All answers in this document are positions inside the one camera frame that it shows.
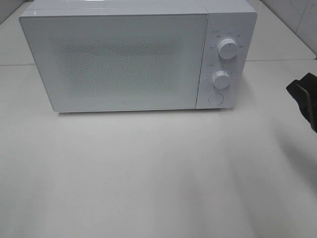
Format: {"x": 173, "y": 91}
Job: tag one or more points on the white microwave oven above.
{"x": 225, "y": 18}

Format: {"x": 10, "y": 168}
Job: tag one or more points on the white microwave knob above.
{"x": 227, "y": 48}
{"x": 220, "y": 79}

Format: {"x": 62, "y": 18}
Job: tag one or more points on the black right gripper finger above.
{"x": 304, "y": 92}

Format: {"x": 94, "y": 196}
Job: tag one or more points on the round white door button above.
{"x": 215, "y": 100}

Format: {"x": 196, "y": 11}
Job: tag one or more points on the white microwave door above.
{"x": 118, "y": 63}

